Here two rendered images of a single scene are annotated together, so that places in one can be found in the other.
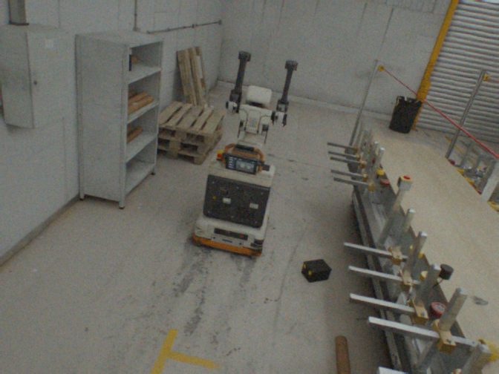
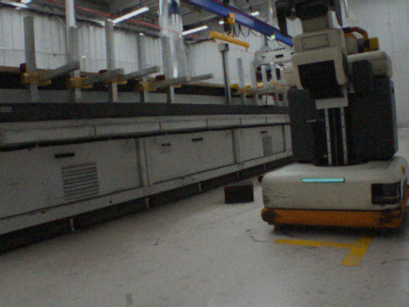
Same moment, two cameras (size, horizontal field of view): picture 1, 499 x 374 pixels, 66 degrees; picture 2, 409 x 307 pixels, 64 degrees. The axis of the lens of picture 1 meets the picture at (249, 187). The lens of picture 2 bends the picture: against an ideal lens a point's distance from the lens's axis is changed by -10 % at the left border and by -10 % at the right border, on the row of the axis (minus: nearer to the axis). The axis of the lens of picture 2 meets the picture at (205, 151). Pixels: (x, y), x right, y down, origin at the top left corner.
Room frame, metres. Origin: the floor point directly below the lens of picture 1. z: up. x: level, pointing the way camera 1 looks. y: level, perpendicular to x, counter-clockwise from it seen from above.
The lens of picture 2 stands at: (4.90, 0.42, 0.49)
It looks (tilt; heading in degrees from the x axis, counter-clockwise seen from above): 3 degrees down; 212
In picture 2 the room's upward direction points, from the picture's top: 5 degrees counter-clockwise
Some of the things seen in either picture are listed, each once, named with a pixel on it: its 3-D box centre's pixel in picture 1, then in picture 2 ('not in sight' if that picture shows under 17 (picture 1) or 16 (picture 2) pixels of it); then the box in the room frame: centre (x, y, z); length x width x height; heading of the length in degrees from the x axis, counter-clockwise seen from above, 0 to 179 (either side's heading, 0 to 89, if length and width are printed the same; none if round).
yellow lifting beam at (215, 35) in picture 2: not in sight; (231, 39); (-2.72, -3.32, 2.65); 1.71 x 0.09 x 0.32; 177
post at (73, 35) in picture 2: (359, 151); (74, 71); (3.75, -1.03, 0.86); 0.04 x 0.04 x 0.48; 87
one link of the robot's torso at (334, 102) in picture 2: not in sight; (337, 78); (3.27, 0.13, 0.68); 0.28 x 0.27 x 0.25; 87
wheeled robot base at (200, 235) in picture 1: (234, 220); (341, 186); (3.10, 0.08, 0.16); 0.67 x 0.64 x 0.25; 177
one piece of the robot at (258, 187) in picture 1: (239, 185); (339, 101); (3.01, 0.09, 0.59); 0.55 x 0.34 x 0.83; 87
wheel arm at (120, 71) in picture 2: (349, 156); (93, 80); (3.71, -0.94, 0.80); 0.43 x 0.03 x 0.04; 87
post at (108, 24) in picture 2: (365, 152); (110, 61); (3.50, -1.02, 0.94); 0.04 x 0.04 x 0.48; 87
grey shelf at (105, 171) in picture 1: (122, 117); not in sight; (3.63, 1.38, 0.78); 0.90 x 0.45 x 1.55; 177
